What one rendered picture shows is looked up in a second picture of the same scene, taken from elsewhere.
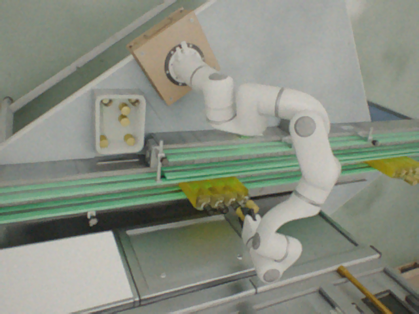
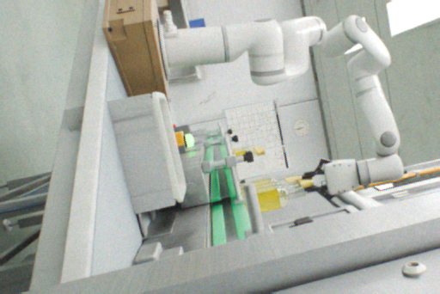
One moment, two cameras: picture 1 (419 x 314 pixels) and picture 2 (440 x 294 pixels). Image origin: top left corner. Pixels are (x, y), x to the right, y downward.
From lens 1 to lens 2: 1.34 m
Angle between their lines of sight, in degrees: 68
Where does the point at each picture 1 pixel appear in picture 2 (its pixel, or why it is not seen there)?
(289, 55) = not seen: hidden behind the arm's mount
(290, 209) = (381, 100)
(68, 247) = not seen: outside the picture
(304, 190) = (373, 82)
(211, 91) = (277, 31)
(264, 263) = (395, 159)
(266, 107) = (315, 33)
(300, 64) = not seen: hidden behind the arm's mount
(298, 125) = (358, 25)
